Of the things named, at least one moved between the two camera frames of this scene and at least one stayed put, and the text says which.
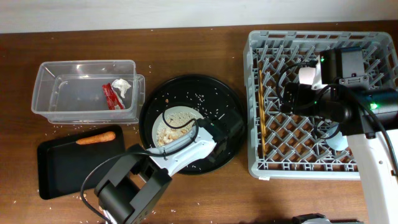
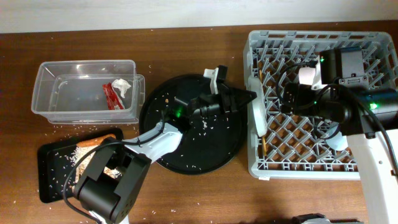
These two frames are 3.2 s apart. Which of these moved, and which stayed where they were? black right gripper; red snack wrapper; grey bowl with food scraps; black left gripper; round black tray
Moved: black left gripper; grey bowl with food scraps
Stayed: round black tray; red snack wrapper; black right gripper
